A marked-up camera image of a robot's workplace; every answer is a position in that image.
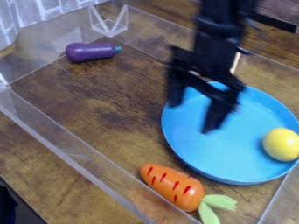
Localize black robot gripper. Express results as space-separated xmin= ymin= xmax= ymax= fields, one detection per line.
xmin=167 ymin=17 xmax=252 ymax=134

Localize black bar on background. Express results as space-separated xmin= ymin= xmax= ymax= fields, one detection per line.
xmin=251 ymin=12 xmax=298 ymax=33

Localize white grid curtain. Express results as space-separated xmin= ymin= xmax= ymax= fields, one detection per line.
xmin=0 ymin=0 xmax=109 ymax=51

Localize yellow toy lemon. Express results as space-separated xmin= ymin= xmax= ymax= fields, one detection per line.
xmin=263 ymin=128 xmax=299 ymax=162

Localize clear acrylic enclosure wall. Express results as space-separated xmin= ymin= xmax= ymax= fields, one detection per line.
xmin=0 ymin=0 xmax=299 ymax=224

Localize blue round plastic tray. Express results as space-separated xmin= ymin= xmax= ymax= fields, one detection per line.
xmin=161 ymin=87 xmax=299 ymax=186

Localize purple toy eggplant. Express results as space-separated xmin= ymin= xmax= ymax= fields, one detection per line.
xmin=65 ymin=43 xmax=123 ymax=63

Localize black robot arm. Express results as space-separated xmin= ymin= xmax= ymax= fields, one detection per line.
xmin=167 ymin=0 xmax=255 ymax=133

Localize orange toy carrot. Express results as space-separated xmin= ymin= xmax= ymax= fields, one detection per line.
xmin=139 ymin=163 xmax=237 ymax=224

